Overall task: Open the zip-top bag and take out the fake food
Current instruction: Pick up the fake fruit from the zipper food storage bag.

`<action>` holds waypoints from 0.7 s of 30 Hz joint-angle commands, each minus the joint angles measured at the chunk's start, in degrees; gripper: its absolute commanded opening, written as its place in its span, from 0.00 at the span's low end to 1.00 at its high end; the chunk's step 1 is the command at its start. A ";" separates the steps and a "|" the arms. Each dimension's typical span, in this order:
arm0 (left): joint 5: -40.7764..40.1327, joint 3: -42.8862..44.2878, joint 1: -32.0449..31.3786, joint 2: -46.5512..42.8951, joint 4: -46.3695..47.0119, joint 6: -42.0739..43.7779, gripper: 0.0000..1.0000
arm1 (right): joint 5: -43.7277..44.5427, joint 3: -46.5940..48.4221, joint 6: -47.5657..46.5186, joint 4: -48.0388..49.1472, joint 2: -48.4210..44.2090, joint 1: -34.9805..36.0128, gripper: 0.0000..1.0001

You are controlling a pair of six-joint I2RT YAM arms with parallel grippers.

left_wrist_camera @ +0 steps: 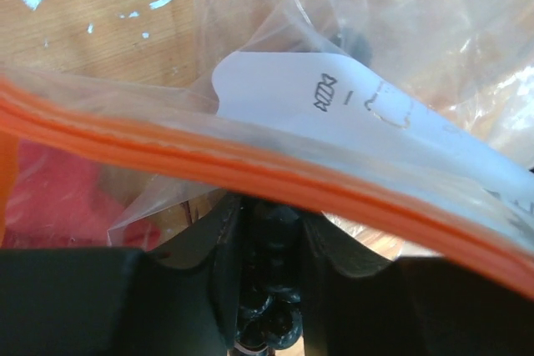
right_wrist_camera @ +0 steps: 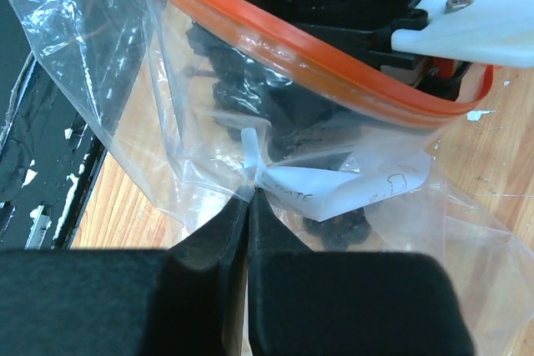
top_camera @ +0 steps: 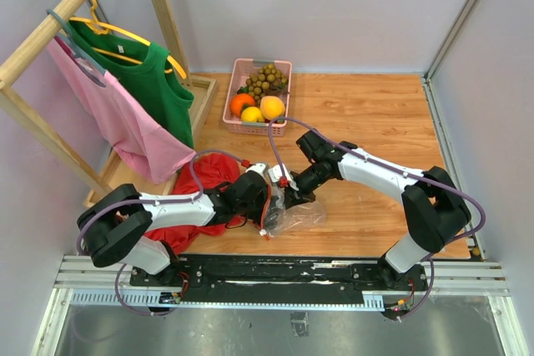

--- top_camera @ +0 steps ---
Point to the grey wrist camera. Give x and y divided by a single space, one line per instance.
259 168
280 176

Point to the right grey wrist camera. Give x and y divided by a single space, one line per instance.
280 176

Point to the red cloth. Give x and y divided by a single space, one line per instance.
211 170

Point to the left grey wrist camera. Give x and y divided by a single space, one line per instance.
259 168

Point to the pink shirt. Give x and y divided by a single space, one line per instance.
145 146

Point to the orange fake orange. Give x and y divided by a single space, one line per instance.
240 102

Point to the dark blueberry cluster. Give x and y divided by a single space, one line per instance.
274 213

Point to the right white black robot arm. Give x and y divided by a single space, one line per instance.
435 211

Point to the small yellow fake fruit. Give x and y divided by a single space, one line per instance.
272 107

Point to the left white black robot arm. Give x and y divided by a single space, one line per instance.
113 230

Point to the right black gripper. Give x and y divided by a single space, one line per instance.
294 198

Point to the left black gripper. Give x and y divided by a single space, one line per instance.
257 215

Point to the pink plastic basket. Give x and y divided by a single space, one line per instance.
243 67

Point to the brown longan fruit bunch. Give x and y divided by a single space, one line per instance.
267 80

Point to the wooden clothes rack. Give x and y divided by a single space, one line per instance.
79 112

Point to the grey clothes hanger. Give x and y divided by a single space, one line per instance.
79 51

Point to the green shirt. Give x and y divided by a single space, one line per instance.
145 72

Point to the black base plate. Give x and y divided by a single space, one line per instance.
273 279

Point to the yellow fake lemon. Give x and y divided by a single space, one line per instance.
252 115

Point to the clear zip bag orange seal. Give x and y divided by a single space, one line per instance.
305 216

